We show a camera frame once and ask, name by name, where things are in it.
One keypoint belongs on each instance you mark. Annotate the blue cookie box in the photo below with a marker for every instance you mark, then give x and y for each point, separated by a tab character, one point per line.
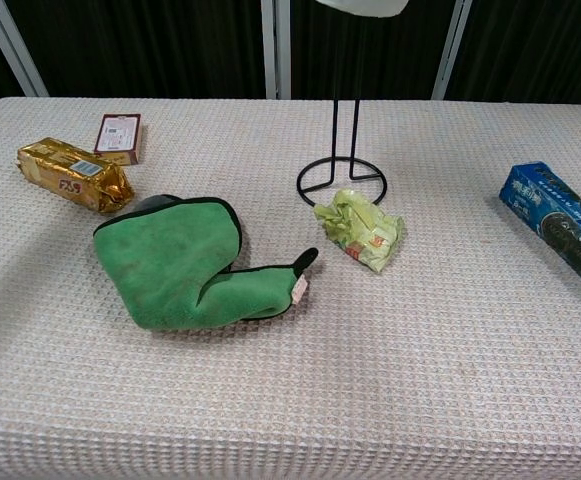
560	220

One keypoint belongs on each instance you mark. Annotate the white paper towel roll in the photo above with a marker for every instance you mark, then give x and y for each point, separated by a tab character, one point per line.
362	6

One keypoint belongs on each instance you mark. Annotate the beige waffle tablecloth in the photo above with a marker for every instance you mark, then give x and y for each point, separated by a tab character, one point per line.
290	350

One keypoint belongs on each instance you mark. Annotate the green microfibre cloth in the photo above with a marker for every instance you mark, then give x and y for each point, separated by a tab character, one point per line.
170	265

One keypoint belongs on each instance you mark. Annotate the gold foil snack package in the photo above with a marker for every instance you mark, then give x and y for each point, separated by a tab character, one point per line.
72	175

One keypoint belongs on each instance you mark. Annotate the small dark red box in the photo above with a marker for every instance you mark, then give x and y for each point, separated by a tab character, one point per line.
118	136

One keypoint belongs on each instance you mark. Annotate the grey metal frame post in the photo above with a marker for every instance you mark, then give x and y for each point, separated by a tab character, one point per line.
275	50
12	45
451	50

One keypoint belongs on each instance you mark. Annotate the crumpled light green wrapper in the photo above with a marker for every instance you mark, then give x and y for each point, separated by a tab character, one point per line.
362	230

